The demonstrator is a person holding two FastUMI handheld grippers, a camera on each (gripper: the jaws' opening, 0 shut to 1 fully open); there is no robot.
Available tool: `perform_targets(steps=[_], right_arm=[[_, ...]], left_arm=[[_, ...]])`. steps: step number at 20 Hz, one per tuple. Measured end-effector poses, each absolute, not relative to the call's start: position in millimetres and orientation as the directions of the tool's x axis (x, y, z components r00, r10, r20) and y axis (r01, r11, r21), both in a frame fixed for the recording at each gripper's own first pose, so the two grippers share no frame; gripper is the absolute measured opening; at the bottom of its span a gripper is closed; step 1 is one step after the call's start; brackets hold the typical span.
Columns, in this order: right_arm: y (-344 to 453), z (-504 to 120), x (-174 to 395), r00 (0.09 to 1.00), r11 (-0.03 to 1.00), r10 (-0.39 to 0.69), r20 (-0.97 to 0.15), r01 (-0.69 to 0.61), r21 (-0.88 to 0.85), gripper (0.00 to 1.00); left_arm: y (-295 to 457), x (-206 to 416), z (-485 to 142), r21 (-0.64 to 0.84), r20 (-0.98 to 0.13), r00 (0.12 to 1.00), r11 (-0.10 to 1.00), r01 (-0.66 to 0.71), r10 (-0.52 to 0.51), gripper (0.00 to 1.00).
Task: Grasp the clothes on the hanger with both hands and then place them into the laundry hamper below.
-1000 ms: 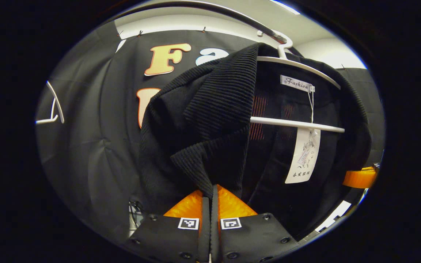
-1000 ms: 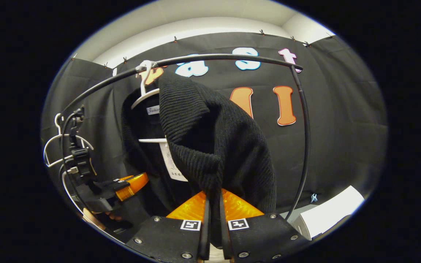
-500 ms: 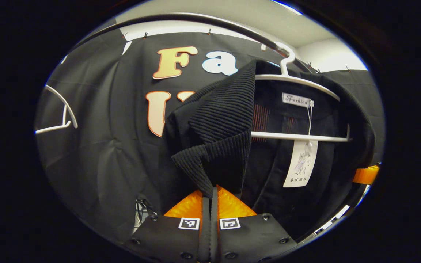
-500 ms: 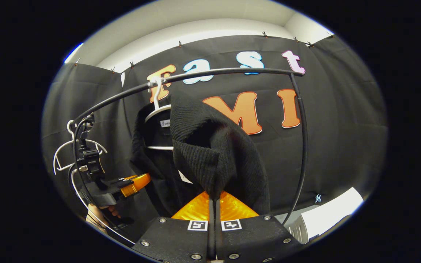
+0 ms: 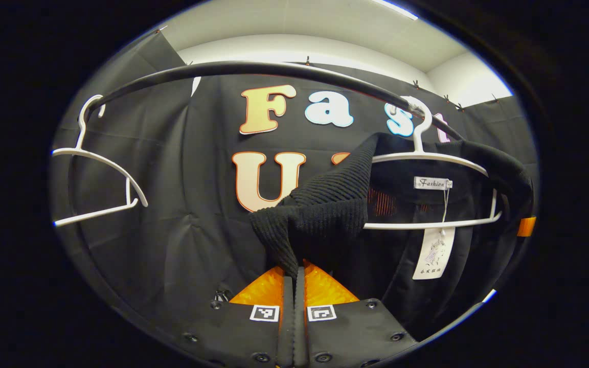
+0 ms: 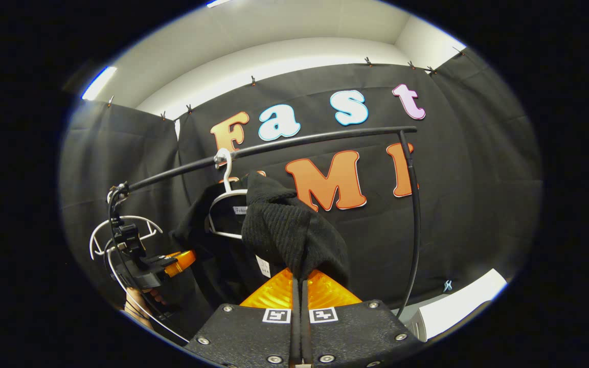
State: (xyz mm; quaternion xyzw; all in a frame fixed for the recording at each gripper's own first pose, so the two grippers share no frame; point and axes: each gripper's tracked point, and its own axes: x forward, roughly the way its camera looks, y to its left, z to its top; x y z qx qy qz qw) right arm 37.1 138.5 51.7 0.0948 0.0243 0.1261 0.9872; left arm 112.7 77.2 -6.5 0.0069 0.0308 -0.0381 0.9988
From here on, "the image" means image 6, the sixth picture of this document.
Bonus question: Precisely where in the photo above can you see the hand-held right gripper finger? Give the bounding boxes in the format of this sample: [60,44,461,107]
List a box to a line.
[302,268,424,368]
[184,267,302,368]

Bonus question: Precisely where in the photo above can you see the black knit sweater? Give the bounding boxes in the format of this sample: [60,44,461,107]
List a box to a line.
[172,171,351,317]

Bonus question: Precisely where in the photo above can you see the empty white clothes hanger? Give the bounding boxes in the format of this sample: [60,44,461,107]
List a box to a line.
[89,215,191,344]

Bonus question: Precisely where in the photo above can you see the black garment rack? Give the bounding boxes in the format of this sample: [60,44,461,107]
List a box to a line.
[118,125,423,320]

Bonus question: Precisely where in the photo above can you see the row of small cloth clips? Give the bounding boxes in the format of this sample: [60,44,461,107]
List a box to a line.
[107,46,468,122]

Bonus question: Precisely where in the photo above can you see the black backdrop cloth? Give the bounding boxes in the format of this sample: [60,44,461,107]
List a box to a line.
[60,49,543,338]

